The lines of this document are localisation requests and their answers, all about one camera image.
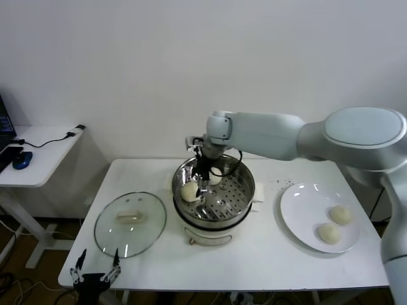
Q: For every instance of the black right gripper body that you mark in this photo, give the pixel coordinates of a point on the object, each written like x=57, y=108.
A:
x=204, y=166

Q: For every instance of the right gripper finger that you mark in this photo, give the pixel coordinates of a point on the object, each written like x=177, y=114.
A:
x=202, y=192
x=209, y=180

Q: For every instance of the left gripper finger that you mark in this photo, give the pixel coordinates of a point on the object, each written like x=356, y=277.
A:
x=78, y=269
x=116, y=268

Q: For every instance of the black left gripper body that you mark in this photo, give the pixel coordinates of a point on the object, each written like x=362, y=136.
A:
x=90, y=282

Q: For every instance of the white steamed baozi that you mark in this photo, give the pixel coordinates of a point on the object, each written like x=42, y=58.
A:
x=329, y=233
x=341, y=215
x=189, y=191
x=217, y=179

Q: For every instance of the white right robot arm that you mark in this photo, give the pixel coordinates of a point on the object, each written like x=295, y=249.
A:
x=270, y=133

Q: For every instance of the steel steamer basket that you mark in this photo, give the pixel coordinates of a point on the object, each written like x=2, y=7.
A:
x=229, y=197

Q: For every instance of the white table leg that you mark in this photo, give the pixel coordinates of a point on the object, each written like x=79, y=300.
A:
x=125, y=298
x=316, y=299

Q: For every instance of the white oval plate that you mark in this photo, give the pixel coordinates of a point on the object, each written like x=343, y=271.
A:
x=302, y=209

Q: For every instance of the white side table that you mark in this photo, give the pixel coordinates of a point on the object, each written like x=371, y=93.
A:
x=41, y=165

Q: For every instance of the white power strip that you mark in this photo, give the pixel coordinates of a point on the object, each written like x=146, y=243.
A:
x=240, y=299

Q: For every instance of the blue computer mouse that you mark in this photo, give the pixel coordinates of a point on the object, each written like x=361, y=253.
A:
x=22, y=161

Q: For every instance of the black flat device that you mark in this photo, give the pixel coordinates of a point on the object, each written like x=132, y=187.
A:
x=8, y=155

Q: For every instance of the white side cabinet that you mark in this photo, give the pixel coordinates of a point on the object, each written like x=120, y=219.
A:
x=365, y=203

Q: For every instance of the black laptop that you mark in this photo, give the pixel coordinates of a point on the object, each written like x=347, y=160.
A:
x=4, y=124

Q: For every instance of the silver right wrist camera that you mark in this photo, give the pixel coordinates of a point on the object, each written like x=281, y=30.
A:
x=192, y=141

